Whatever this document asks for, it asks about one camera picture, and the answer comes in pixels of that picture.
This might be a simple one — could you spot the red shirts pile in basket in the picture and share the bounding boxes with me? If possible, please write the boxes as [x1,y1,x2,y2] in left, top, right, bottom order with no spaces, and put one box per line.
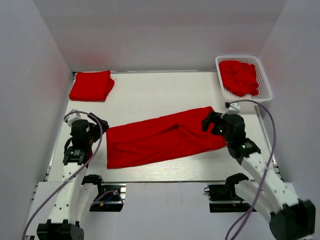
[218,60,259,97]

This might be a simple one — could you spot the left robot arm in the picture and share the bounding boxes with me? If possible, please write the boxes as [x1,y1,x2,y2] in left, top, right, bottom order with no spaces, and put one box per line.
[36,110,109,240]

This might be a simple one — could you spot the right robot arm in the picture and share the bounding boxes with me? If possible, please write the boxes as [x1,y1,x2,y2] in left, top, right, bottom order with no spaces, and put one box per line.
[202,111,316,240]

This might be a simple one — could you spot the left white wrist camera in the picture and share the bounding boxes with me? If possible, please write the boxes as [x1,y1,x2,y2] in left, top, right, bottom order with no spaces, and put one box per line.
[63,109,82,127]

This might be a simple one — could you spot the folded red t shirt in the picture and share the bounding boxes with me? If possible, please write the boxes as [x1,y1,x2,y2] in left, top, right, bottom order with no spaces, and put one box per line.
[69,70,115,102]

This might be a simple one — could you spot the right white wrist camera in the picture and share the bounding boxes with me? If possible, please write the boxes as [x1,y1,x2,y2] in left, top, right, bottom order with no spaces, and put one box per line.
[225,102,241,114]

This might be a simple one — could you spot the white plastic basket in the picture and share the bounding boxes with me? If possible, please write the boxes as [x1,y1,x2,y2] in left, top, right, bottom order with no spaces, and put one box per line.
[215,55,273,103]

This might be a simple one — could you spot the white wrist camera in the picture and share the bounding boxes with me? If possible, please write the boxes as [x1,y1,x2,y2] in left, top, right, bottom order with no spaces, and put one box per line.
[225,102,241,114]
[63,109,82,127]

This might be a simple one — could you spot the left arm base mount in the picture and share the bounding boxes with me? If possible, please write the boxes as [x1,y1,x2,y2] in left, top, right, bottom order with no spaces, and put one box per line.
[89,182,127,213]

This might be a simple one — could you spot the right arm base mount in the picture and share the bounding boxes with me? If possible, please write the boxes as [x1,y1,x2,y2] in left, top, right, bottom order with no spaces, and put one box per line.
[203,184,250,213]

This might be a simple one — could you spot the red t shirt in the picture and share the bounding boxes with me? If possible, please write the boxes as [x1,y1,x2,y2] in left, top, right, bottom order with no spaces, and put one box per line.
[106,106,227,169]
[69,70,115,102]

